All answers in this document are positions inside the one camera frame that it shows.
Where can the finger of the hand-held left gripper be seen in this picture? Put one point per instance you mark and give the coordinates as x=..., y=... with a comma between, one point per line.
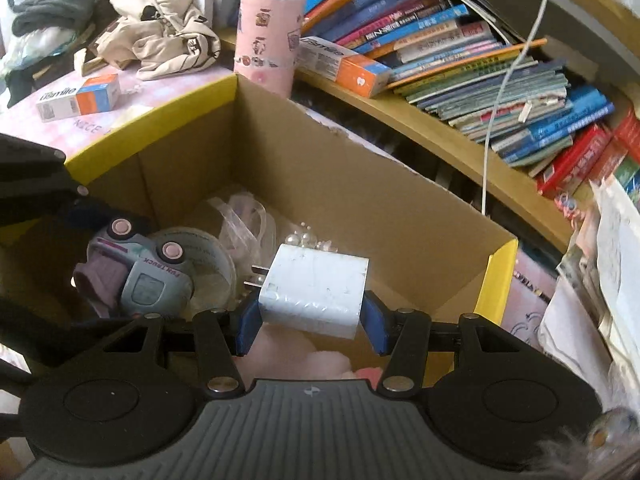
x=80, y=212
x=40, y=325

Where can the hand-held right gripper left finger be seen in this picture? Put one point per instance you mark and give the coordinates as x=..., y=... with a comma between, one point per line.
x=246, y=330

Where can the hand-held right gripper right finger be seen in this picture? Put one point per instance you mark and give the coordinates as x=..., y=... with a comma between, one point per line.
x=378, y=325

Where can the pink plush toy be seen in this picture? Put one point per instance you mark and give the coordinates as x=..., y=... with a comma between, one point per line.
x=300, y=360

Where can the clear tape roll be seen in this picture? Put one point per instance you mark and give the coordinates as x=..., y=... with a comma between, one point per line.
x=210, y=270

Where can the white charger plug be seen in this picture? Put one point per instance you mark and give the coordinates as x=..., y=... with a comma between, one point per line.
x=315, y=290

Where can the grey toy truck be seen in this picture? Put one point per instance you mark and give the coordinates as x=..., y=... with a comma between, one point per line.
x=145, y=285

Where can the yellow cardboard box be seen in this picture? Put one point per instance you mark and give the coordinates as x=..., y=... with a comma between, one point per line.
x=350, y=195

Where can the white orange toothbrush box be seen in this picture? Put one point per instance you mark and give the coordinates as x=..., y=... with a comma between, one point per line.
x=345, y=67
x=65, y=100

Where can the dark cloth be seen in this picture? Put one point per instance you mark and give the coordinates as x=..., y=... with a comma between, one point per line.
x=20, y=87

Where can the crinkled clear plastic bag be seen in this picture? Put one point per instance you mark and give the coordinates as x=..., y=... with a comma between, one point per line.
x=30, y=45

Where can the wooden chessboard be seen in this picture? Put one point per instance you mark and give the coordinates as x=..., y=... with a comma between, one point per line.
x=95, y=57

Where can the grey blanket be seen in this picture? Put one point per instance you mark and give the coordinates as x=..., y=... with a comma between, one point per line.
x=50, y=10

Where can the beige cloth bag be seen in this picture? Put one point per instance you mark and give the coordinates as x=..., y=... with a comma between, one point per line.
x=165, y=30

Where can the wooden bookshelf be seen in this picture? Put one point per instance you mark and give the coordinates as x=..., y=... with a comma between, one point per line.
x=400, y=120

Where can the stack of papers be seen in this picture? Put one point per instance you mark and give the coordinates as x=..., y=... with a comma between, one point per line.
x=610, y=260

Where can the pink stickered cylinder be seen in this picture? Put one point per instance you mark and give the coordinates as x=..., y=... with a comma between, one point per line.
x=265, y=50

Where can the fluffy grey sleeve cuff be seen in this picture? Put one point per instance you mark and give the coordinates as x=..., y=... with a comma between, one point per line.
x=620, y=425

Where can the row of colourful books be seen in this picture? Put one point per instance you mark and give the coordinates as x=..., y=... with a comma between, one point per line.
x=450, y=70

